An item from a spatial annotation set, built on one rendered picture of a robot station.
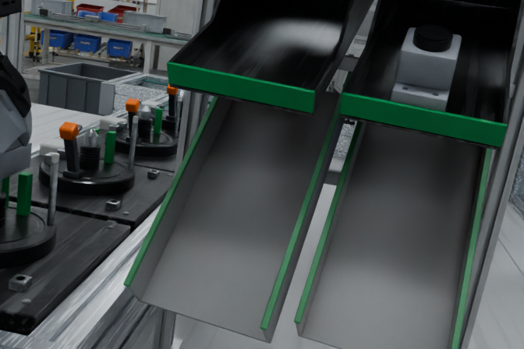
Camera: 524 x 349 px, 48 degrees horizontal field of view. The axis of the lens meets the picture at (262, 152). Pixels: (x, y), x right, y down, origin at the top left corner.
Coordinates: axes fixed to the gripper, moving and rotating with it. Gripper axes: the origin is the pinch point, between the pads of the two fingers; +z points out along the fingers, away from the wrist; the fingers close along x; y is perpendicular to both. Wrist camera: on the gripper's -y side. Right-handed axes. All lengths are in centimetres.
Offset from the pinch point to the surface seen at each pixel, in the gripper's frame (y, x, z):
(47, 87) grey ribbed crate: -117, -91, 143
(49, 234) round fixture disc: 7.5, 6.6, 7.9
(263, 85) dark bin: 0.6, 28.6, -14.5
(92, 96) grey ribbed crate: -117, -71, 144
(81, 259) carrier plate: 8.9, 10.5, 9.4
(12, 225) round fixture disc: 7.3, 2.0, 8.0
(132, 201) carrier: -6.4, 8.7, 22.4
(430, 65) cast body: -2.4, 41.4, -17.0
